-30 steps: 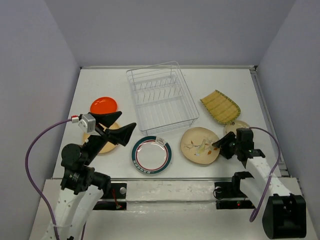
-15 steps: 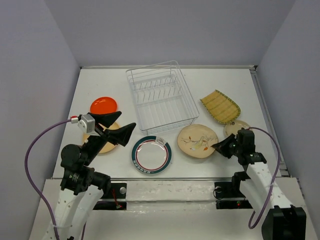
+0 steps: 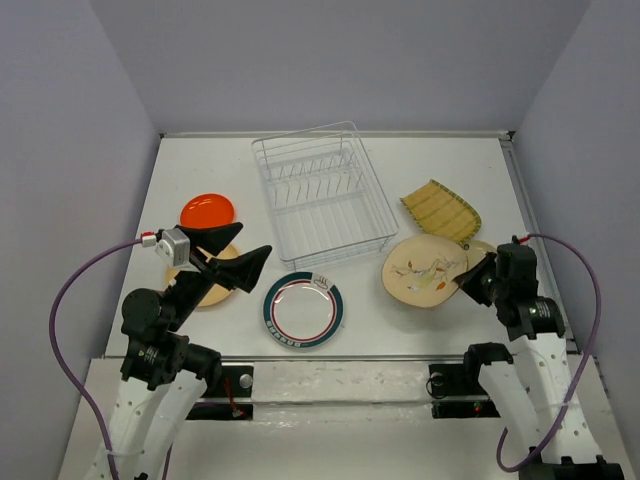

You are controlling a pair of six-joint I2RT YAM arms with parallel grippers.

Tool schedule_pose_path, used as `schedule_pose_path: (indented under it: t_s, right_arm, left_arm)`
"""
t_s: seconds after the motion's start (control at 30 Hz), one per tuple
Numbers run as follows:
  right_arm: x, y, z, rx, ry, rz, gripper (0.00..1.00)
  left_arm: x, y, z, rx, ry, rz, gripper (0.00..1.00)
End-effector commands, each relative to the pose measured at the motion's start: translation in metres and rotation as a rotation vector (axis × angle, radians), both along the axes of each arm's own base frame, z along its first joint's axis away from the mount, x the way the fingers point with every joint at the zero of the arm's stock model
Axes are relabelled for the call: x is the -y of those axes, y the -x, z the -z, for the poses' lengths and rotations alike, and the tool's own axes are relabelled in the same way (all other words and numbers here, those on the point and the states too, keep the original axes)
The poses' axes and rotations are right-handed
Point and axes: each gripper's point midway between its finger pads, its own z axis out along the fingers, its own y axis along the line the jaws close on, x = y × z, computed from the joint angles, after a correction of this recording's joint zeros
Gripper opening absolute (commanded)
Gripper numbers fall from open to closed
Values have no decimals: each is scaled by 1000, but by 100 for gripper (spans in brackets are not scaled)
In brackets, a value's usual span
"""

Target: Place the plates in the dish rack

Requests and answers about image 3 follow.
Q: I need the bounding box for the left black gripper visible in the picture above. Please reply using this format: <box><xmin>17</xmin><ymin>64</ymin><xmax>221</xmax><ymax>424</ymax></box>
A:
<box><xmin>166</xmin><ymin>220</ymin><xmax>274</xmax><ymax>328</ymax></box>

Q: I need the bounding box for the beige plate with leaf design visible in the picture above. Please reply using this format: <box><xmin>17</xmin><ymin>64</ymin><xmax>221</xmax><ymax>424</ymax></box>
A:
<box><xmin>381</xmin><ymin>234</ymin><xmax>468</xmax><ymax>308</ymax></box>

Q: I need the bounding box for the white plate with green rim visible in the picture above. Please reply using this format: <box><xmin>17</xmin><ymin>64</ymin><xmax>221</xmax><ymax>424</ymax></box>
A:
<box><xmin>262</xmin><ymin>271</ymin><xmax>345</xmax><ymax>350</ymax></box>

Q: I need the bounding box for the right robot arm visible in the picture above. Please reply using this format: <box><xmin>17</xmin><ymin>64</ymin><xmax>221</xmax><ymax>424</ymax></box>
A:
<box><xmin>455</xmin><ymin>238</ymin><xmax>624</xmax><ymax>479</ymax></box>

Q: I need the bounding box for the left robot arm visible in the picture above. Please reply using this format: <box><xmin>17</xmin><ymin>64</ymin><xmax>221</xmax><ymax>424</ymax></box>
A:
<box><xmin>85</xmin><ymin>222</ymin><xmax>272</xmax><ymax>479</ymax></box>

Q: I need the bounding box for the small cream plate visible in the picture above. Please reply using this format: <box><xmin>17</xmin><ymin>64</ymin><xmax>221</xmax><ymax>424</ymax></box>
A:
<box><xmin>463</xmin><ymin>239</ymin><xmax>497</xmax><ymax>270</ymax></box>

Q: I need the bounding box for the tan round plate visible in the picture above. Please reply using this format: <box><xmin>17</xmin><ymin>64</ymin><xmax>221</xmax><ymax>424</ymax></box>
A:
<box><xmin>165</xmin><ymin>245</ymin><xmax>239</xmax><ymax>309</ymax></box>

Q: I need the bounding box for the orange translucent plate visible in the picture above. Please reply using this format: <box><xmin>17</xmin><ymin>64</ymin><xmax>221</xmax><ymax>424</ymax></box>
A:
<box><xmin>180</xmin><ymin>193</ymin><xmax>235</xmax><ymax>229</ymax></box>

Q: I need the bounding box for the yellow bamboo-pattern rectangular plate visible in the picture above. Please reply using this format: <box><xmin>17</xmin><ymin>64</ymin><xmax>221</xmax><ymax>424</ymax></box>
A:
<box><xmin>400</xmin><ymin>179</ymin><xmax>482</xmax><ymax>244</ymax></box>

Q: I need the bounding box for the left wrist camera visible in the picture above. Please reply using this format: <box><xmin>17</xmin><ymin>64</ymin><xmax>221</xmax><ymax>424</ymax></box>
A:
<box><xmin>154</xmin><ymin>227</ymin><xmax>190</xmax><ymax>270</ymax></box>

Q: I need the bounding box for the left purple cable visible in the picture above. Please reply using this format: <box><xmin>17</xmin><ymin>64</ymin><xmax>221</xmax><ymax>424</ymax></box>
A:
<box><xmin>48</xmin><ymin>229</ymin><xmax>174</xmax><ymax>480</ymax></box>

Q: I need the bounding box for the white wire dish rack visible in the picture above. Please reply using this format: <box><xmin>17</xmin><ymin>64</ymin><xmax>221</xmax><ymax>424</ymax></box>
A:
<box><xmin>251</xmin><ymin>121</ymin><xmax>399</xmax><ymax>271</ymax></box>

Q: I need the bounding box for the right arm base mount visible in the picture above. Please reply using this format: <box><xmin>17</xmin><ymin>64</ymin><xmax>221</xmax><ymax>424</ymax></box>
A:
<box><xmin>425</xmin><ymin>363</ymin><xmax>500</xmax><ymax>420</ymax></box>

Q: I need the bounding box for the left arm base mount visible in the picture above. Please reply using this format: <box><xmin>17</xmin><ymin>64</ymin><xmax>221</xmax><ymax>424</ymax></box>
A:
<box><xmin>187</xmin><ymin>362</ymin><xmax>254</xmax><ymax>421</ymax></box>

